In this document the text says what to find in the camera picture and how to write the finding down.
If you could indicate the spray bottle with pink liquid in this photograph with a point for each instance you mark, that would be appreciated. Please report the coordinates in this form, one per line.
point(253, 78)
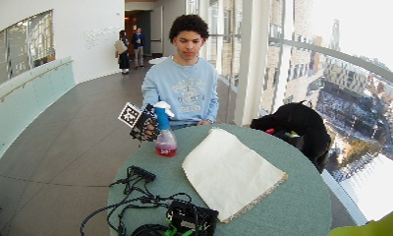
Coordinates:
point(165, 147)

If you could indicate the white marker cube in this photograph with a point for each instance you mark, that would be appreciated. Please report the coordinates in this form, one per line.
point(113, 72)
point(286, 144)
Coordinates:
point(129, 114)

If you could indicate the the person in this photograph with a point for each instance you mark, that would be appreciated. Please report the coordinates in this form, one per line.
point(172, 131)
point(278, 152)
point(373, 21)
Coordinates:
point(182, 85)

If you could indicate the white table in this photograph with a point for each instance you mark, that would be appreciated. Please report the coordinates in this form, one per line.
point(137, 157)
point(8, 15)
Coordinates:
point(159, 60)

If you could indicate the white cloth with frayed edge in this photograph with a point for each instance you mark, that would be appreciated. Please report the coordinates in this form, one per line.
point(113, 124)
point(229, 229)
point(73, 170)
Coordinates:
point(226, 173)

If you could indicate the small red item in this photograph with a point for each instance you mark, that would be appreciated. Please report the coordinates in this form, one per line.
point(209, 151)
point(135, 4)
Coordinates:
point(270, 131)

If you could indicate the black electronics box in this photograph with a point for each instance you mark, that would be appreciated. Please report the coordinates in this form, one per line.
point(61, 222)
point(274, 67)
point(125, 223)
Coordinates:
point(192, 216)

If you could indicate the white column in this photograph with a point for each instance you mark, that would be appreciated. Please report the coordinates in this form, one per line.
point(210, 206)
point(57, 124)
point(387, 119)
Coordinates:
point(252, 62)

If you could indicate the black jacket on chair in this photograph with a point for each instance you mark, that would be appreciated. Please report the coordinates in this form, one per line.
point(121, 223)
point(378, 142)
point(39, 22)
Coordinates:
point(301, 131)

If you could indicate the yellow-green object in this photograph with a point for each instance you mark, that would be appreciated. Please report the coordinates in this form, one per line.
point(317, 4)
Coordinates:
point(375, 226)

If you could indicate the wooden wall handrail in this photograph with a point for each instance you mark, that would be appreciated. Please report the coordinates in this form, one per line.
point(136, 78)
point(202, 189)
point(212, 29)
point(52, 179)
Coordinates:
point(26, 83)

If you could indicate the grey window rail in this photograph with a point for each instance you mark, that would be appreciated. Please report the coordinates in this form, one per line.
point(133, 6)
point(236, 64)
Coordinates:
point(345, 55)

